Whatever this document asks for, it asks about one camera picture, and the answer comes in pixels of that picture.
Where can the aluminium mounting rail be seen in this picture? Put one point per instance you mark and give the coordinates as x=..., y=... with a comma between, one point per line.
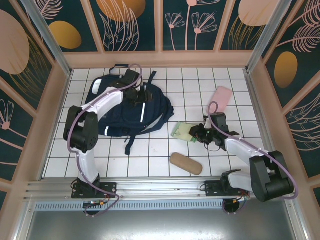
x=160, y=187

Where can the aluminium corner post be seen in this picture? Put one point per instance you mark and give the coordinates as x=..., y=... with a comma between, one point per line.
x=51, y=42
x=266, y=37

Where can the brown oval case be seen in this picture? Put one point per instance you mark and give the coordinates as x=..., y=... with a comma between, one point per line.
x=186, y=163

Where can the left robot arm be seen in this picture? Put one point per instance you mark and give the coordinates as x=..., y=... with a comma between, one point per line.
x=85, y=165

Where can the grey metal sheet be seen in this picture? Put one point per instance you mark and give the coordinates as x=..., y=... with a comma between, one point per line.
x=160, y=225

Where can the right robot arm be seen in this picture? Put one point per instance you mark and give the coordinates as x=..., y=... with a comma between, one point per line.
x=240, y=147

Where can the navy blue backpack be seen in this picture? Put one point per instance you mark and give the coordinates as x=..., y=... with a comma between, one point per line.
x=120, y=120

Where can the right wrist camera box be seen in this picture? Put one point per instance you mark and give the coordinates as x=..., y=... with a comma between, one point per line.
x=207, y=123

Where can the pale green notebook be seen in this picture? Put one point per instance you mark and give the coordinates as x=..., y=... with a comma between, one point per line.
x=181, y=131

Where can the dark floral wall panel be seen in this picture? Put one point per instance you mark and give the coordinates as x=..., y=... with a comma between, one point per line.
x=12, y=137
x=305, y=137
x=15, y=50
x=190, y=25
x=295, y=50
x=245, y=25
x=120, y=25
x=65, y=35

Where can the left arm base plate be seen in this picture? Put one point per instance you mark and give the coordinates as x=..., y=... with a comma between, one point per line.
x=110, y=187

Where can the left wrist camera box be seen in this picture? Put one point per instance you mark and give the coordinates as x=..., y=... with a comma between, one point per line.
x=144, y=87

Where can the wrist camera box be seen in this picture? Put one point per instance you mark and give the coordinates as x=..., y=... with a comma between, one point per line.
x=207, y=123
x=144, y=87

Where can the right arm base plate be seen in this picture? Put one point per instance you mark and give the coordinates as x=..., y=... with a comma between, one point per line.
x=212, y=188

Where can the pink pencil case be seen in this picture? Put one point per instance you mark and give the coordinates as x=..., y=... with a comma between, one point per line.
x=221, y=98

